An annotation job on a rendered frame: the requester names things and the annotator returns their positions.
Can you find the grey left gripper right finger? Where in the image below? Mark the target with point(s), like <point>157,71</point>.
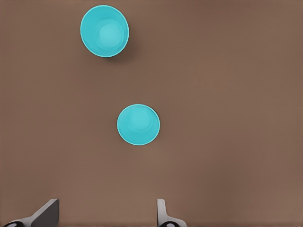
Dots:
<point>163,214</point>

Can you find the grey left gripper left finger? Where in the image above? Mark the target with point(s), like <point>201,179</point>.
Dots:
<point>43,215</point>

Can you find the small turquoise bowl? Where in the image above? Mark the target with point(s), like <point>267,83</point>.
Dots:
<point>138,124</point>

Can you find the large turquoise bowl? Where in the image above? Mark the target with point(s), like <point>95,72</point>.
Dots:
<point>104,32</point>

